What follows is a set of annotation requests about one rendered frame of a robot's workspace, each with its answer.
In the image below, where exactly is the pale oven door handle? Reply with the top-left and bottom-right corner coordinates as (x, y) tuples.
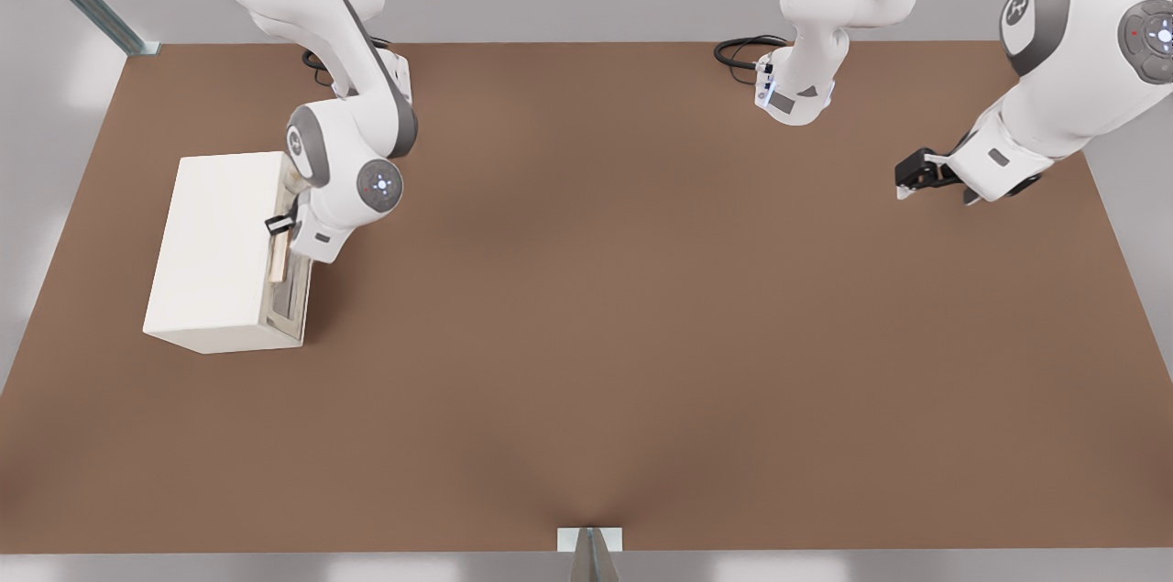
(268, 229), (294, 283)

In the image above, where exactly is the oven door with glass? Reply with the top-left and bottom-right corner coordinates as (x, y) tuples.
(264, 174), (313, 346)

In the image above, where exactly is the white oven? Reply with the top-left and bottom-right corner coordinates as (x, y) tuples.
(142, 151), (313, 356)

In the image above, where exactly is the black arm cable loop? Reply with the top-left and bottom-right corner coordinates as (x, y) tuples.
(713, 35), (791, 87)
(301, 37), (393, 90)

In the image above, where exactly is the silver frame post with foot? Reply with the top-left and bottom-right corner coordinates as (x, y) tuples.
(557, 526), (625, 582)

